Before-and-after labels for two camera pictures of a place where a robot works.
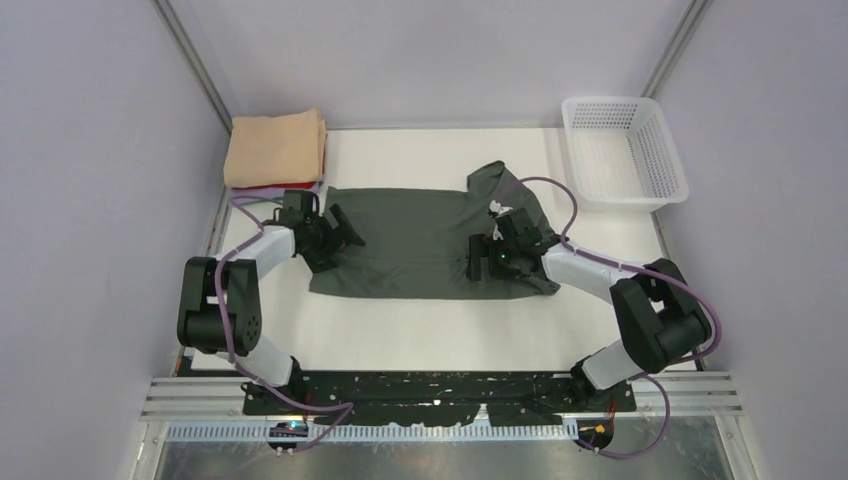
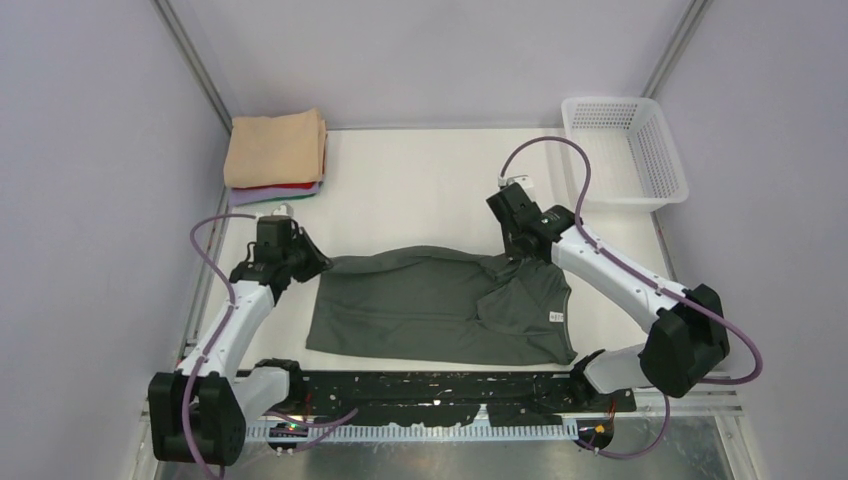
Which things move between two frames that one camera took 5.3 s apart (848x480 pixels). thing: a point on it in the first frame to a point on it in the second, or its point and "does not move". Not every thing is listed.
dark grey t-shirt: [416, 242] to [438, 305]
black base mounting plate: [405, 398] does not move
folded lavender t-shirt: [240, 196] does not move
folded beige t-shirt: [275, 150] does not move
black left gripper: [330, 237] to [307, 255]
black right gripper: [481, 256] to [519, 244]
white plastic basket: [621, 154] does not move
